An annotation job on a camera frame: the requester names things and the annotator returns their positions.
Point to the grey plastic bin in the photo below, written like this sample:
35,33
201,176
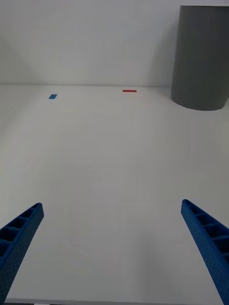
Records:
200,59

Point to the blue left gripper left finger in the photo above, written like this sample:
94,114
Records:
16,243

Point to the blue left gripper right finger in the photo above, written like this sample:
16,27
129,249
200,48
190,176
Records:
210,240

